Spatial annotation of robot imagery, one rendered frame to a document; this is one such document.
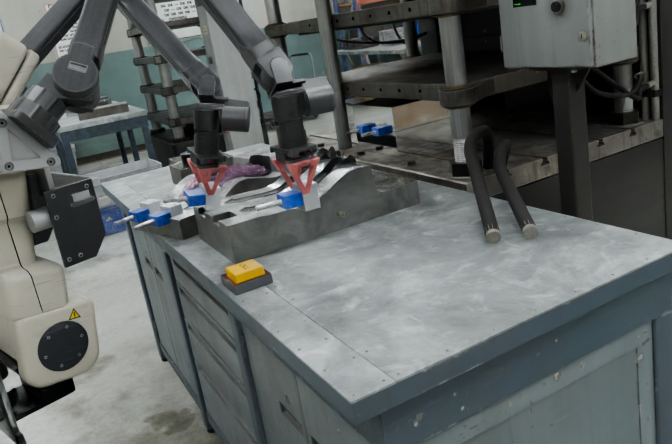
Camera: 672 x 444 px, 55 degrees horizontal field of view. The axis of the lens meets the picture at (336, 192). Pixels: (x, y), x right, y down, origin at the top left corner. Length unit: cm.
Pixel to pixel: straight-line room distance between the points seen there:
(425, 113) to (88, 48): 132
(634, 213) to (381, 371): 157
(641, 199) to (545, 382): 133
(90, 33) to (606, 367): 111
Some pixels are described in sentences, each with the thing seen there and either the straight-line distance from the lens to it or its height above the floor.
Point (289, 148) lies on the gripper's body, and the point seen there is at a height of 104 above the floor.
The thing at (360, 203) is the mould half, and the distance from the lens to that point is 154.
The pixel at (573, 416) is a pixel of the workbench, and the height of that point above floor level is 56.
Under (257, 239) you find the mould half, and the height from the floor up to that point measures 84.
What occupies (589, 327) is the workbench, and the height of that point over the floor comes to 72.
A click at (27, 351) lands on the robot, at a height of 75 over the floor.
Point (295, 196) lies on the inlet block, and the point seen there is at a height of 94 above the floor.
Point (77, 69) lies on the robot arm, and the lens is 126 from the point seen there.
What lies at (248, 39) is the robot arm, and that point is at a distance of 134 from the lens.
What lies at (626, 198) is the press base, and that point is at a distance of 233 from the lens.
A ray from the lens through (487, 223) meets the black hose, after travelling 135.
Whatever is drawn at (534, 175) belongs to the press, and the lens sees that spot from 199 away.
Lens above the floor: 128
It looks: 15 degrees down
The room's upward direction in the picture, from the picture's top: 9 degrees counter-clockwise
